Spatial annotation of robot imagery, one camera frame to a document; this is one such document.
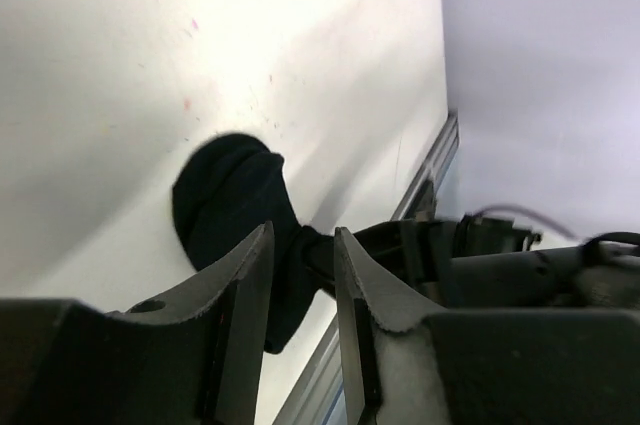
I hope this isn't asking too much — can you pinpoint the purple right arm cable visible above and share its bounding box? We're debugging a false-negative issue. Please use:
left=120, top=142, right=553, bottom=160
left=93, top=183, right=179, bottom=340
left=474, top=203, right=576, bottom=237

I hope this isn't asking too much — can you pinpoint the black sock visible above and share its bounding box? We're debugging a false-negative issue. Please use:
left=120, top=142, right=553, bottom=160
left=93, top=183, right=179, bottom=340
left=172, top=133, right=335, bottom=354

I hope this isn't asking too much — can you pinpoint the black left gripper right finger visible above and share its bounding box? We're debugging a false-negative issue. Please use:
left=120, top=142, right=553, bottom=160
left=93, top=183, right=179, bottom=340
left=334, top=228, right=445, bottom=424

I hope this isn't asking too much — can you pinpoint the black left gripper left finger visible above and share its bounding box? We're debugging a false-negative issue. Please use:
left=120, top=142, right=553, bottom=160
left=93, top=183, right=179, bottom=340
left=107, top=223, right=275, bottom=420

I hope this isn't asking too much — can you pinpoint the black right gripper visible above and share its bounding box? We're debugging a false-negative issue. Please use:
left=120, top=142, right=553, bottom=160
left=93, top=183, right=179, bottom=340
left=304, top=216, right=639, bottom=311

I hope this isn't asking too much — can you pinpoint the aluminium frame rail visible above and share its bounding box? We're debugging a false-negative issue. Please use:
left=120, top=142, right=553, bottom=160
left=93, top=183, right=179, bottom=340
left=272, top=109, right=461, bottom=425

